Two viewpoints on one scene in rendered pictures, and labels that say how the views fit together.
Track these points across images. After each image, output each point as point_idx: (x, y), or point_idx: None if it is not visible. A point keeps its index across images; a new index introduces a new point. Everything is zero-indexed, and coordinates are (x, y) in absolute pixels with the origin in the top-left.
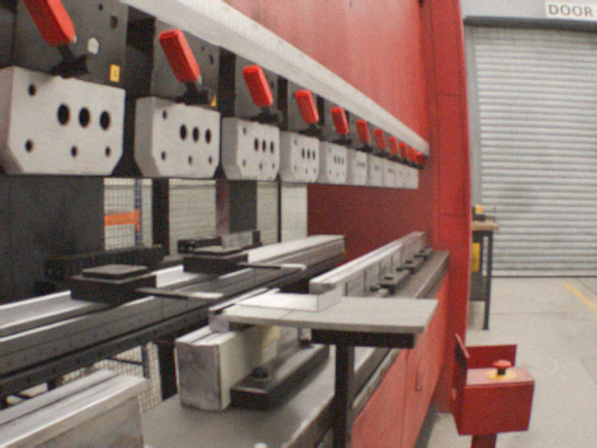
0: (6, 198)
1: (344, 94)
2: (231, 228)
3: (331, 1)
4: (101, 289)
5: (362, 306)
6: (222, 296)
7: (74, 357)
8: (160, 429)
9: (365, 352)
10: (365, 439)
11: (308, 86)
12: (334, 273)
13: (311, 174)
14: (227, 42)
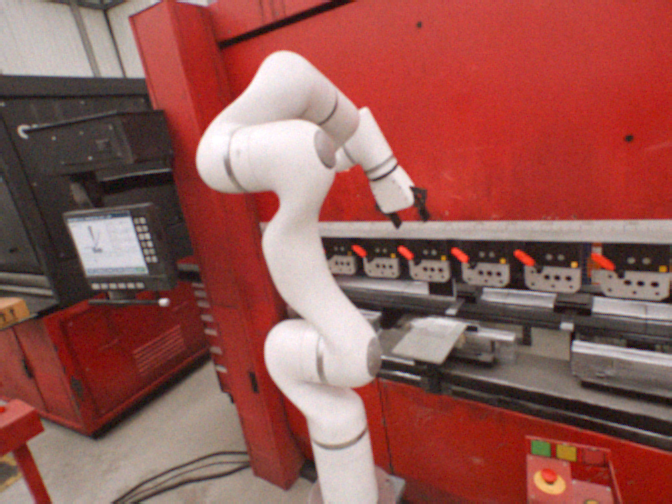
0: None
1: (585, 231)
2: (430, 293)
3: (549, 164)
4: None
5: (431, 342)
6: (451, 314)
7: (439, 310)
8: (395, 337)
9: (498, 380)
10: (498, 425)
11: (492, 238)
12: (620, 350)
13: (493, 282)
14: (399, 235)
